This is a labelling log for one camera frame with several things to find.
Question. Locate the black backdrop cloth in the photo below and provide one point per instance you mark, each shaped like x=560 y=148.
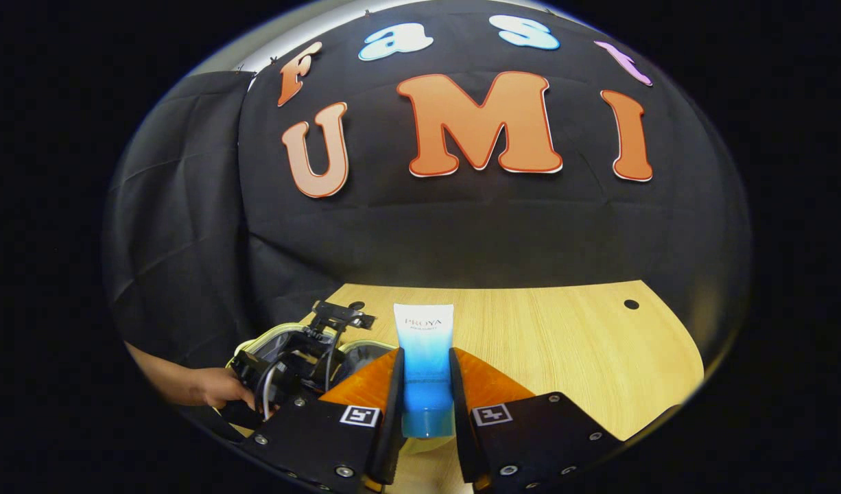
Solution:
x=462 y=233

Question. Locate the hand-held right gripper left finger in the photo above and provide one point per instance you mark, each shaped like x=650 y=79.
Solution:
x=393 y=425

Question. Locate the white and blue tube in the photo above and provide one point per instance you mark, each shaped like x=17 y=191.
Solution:
x=424 y=357

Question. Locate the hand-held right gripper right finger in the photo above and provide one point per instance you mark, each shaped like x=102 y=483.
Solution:
x=462 y=439

